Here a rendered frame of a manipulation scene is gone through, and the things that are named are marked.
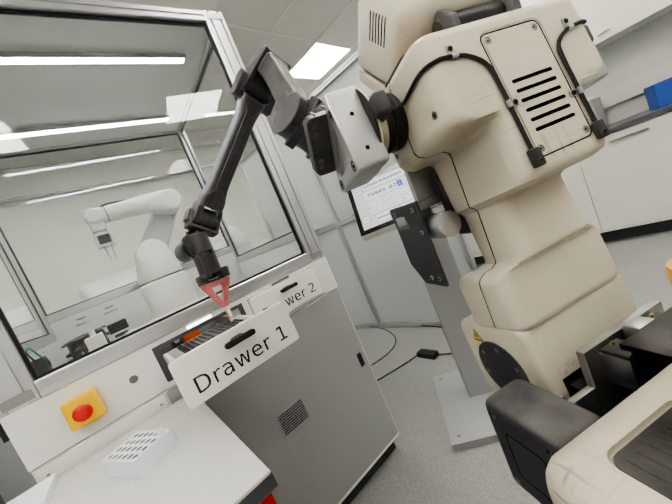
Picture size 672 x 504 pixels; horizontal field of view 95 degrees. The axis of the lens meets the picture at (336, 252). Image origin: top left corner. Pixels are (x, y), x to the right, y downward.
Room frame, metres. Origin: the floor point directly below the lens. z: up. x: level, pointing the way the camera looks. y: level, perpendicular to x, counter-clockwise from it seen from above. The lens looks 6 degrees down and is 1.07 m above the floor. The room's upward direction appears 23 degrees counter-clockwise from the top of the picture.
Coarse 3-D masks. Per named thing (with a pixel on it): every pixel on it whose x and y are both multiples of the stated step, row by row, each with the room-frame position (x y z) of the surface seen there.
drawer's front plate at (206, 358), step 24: (264, 312) 0.76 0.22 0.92; (216, 336) 0.70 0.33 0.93; (264, 336) 0.75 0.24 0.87; (288, 336) 0.78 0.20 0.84; (192, 360) 0.65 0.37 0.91; (216, 360) 0.67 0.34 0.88; (240, 360) 0.70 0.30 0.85; (264, 360) 0.73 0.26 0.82; (192, 384) 0.64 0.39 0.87; (216, 384) 0.66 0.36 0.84; (192, 408) 0.63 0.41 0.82
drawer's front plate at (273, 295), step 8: (304, 272) 1.21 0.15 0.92; (312, 272) 1.23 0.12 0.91; (288, 280) 1.17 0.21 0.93; (296, 280) 1.19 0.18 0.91; (304, 280) 1.20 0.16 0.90; (312, 280) 1.22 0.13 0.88; (272, 288) 1.12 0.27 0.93; (280, 288) 1.14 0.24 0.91; (296, 288) 1.18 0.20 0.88; (304, 288) 1.20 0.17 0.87; (320, 288) 1.24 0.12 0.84; (256, 296) 1.09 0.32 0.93; (264, 296) 1.10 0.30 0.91; (272, 296) 1.12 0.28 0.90; (280, 296) 1.13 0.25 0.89; (288, 296) 1.15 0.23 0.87; (296, 296) 1.17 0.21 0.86; (312, 296) 1.21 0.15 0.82; (256, 304) 1.08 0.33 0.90; (264, 304) 1.09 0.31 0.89; (272, 304) 1.11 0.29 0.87; (296, 304) 1.16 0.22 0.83; (256, 312) 1.07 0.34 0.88
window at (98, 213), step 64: (0, 64) 0.90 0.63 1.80; (64, 64) 0.98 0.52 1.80; (128, 64) 1.08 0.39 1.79; (192, 64) 1.20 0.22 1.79; (0, 128) 0.86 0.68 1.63; (64, 128) 0.94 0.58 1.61; (128, 128) 1.03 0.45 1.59; (192, 128) 1.14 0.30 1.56; (0, 192) 0.83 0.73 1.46; (64, 192) 0.90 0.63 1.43; (128, 192) 0.98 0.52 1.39; (192, 192) 1.09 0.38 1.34; (256, 192) 1.22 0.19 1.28; (0, 256) 0.80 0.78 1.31; (64, 256) 0.86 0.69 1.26; (128, 256) 0.94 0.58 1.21; (256, 256) 1.16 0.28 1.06; (64, 320) 0.83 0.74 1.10; (128, 320) 0.90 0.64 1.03
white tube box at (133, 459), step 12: (144, 432) 0.66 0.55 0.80; (168, 432) 0.62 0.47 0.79; (132, 444) 0.63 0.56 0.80; (144, 444) 0.61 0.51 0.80; (156, 444) 0.60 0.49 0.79; (168, 444) 0.62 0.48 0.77; (108, 456) 0.62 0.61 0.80; (120, 456) 0.61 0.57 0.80; (132, 456) 0.58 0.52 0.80; (144, 456) 0.57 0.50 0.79; (156, 456) 0.59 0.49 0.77; (108, 468) 0.60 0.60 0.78; (120, 468) 0.58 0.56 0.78; (132, 468) 0.56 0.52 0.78; (144, 468) 0.57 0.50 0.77
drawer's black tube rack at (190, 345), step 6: (222, 324) 0.98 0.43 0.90; (228, 324) 0.94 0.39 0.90; (234, 324) 0.90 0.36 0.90; (210, 330) 0.96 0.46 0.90; (216, 330) 0.92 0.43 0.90; (222, 330) 0.89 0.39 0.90; (198, 336) 0.95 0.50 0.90; (204, 336) 0.91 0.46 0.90; (210, 336) 0.87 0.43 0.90; (186, 342) 0.93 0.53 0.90; (192, 342) 0.89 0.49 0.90; (198, 342) 0.86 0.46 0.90; (204, 342) 0.83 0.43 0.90; (180, 348) 0.88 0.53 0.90; (186, 348) 0.85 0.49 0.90; (192, 348) 0.82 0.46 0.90
